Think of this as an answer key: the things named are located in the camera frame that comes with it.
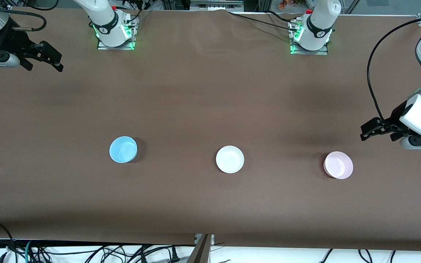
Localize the pink bowl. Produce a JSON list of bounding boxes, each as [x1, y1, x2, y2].
[[323, 151, 354, 180]]

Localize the light blue bowl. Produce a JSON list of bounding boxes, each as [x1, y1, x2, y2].
[[109, 136, 138, 163]]

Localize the white bowl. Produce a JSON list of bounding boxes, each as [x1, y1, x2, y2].
[[216, 145, 244, 174]]

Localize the orange colourful object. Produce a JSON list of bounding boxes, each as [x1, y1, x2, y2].
[[278, 0, 308, 9]]

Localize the brown table mat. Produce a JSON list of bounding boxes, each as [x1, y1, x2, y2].
[[0, 7, 421, 252]]

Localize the grey device with ports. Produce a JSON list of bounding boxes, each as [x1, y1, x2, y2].
[[190, 0, 244, 11]]

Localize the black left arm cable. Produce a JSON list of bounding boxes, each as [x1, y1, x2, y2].
[[366, 15, 421, 125]]

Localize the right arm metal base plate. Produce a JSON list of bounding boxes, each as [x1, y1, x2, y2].
[[97, 16, 138, 50]]

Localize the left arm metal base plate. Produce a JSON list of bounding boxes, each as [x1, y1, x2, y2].
[[289, 20, 330, 56]]

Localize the black cable across mat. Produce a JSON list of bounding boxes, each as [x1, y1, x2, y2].
[[228, 11, 300, 33]]

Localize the metal table frame bracket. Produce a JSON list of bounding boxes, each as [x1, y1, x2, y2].
[[187, 234, 215, 263]]

